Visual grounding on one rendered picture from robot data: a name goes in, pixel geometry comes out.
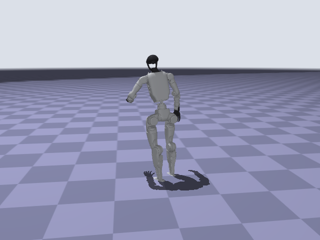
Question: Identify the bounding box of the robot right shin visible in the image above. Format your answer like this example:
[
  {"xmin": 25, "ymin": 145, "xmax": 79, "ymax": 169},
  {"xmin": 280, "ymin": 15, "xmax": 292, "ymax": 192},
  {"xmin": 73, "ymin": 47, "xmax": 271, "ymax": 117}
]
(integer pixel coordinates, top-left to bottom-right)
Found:
[{"xmin": 166, "ymin": 143, "xmax": 177, "ymax": 175}]

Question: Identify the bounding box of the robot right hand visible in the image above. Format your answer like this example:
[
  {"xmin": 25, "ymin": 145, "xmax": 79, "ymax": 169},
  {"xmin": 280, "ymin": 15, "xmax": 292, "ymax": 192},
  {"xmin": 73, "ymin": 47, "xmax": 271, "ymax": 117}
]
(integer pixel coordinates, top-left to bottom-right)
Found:
[{"xmin": 173, "ymin": 107, "xmax": 181, "ymax": 122}]

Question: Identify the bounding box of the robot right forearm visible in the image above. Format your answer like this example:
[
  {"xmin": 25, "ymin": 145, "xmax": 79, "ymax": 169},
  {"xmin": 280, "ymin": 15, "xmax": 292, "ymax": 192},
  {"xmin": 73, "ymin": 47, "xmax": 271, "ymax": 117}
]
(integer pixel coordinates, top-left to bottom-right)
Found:
[{"xmin": 173, "ymin": 93, "xmax": 180, "ymax": 111}]

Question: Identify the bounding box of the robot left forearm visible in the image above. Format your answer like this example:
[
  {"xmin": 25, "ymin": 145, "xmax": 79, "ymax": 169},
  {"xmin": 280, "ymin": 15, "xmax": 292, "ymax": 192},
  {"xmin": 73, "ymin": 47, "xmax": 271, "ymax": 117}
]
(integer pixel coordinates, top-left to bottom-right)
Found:
[{"xmin": 127, "ymin": 92, "xmax": 134, "ymax": 103}]

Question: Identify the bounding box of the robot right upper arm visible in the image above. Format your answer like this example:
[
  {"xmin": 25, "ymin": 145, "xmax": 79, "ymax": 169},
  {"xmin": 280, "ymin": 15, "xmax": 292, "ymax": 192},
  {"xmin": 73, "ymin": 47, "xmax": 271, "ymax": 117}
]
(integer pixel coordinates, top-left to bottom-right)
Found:
[{"xmin": 166, "ymin": 73, "xmax": 180, "ymax": 97}]

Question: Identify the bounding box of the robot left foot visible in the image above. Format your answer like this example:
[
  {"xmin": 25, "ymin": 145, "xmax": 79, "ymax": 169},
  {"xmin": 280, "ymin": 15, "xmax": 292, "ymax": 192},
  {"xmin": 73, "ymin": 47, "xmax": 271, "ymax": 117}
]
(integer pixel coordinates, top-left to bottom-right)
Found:
[{"xmin": 154, "ymin": 177, "xmax": 165, "ymax": 182}]

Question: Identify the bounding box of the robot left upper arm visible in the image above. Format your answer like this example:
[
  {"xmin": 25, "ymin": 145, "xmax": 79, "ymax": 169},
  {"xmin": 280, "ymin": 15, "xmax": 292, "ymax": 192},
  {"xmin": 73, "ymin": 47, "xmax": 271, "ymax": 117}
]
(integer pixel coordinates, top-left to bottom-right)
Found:
[{"xmin": 128, "ymin": 75, "xmax": 148, "ymax": 100}]

